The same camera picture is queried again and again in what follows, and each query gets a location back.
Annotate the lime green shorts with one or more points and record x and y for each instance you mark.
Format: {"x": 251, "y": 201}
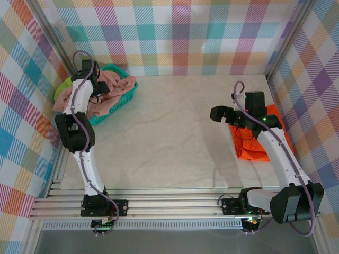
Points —
{"x": 61, "y": 88}

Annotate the pink shorts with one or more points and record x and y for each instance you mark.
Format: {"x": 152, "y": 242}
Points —
{"x": 116, "y": 84}

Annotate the orange shorts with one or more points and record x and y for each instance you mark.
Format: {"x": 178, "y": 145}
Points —
{"x": 254, "y": 152}

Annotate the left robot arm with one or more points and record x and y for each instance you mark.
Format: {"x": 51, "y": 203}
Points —
{"x": 83, "y": 91}

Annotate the teal plastic basket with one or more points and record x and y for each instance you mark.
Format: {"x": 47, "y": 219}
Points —
{"x": 124, "y": 98}

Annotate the controller circuit board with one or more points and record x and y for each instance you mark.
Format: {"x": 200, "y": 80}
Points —
{"x": 251, "y": 224}
{"x": 103, "y": 225}

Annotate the aluminium corner post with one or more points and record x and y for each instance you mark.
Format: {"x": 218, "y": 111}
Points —
{"x": 57, "y": 38}
{"x": 288, "y": 39}

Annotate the aluminium side rail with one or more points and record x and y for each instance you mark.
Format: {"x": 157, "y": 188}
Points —
{"x": 59, "y": 169}

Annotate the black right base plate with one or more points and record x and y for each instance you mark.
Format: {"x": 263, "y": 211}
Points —
{"x": 230, "y": 206}

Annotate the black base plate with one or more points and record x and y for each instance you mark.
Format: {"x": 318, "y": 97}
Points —
{"x": 230, "y": 206}
{"x": 121, "y": 207}

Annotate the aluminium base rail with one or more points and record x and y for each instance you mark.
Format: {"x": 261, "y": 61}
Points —
{"x": 172, "y": 201}

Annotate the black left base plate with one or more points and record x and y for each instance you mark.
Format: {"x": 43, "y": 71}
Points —
{"x": 121, "y": 207}

